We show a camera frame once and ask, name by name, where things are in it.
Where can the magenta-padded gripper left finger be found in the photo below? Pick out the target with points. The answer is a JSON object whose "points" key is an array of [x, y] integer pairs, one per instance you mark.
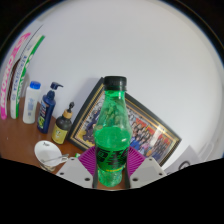
{"points": [[75, 171]]}

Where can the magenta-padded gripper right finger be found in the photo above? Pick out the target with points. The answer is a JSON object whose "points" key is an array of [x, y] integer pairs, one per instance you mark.
{"points": [[148, 171]]}

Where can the green plastic drink bottle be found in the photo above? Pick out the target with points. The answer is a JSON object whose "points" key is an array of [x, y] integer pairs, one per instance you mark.
{"points": [[111, 150]]}

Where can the camouflage print mug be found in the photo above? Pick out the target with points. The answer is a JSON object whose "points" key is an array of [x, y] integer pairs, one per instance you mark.
{"points": [[46, 151]]}

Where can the framed group picture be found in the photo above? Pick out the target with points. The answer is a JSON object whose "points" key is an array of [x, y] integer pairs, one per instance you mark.
{"points": [[150, 136]]}

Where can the brown pump bottle yellow label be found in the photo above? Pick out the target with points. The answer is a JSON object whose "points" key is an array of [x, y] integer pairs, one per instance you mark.
{"points": [[61, 130]]}

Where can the dark blue pump bottle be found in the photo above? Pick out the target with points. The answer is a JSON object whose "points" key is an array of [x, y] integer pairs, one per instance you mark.
{"points": [[45, 113]]}

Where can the white bottle with blue cap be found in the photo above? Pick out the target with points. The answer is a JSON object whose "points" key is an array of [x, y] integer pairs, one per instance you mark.
{"points": [[30, 106]]}

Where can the white and green tube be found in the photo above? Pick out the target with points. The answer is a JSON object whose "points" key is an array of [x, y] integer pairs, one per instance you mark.
{"points": [[20, 76]]}

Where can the pink printed tube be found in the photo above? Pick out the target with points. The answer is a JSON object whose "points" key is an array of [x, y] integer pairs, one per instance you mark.
{"points": [[8, 80]]}

